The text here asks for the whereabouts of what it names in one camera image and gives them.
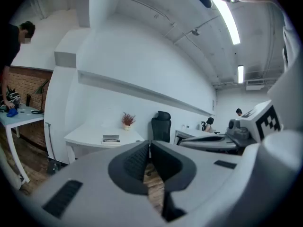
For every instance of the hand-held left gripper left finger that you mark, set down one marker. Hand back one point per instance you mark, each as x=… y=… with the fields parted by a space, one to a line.
x=94 y=197

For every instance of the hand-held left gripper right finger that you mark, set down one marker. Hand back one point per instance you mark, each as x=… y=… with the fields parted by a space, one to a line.
x=203 y=174

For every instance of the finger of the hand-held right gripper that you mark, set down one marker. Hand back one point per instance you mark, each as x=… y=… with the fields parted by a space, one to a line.
x=208 y=142

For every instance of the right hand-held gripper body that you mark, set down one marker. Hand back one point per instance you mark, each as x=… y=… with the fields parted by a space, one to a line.
x=262 y=124

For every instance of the white straight desk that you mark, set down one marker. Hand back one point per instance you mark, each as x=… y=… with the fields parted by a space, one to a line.
x=189 y=133

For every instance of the white ceiling air conditioner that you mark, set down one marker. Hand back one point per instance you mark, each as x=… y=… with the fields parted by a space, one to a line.
x=255 y=85

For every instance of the black office chair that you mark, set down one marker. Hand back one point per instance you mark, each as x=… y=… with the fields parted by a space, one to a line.
x=161 y=126

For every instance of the short ceiling light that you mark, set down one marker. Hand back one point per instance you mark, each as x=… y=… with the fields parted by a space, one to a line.
x=240 y=74

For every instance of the white curved desk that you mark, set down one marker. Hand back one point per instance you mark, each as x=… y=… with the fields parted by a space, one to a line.
x=87 y=136

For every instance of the dried red plant in vase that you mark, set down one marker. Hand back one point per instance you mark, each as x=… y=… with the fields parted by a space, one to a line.
x=128 y=120

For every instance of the long ceiling light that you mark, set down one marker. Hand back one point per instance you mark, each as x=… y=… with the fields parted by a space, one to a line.
x=227 y=18

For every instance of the black desk lamp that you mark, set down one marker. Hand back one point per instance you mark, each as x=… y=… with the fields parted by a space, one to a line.
x=41 y=96

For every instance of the black bottle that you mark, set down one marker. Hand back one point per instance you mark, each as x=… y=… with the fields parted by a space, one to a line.
x=28 y=100

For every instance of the blue object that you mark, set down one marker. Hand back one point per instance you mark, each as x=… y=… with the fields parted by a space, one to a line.
x=12 y=112

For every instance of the black patterned backpack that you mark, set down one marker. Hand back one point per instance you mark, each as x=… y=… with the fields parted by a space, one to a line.
x=11 y=96

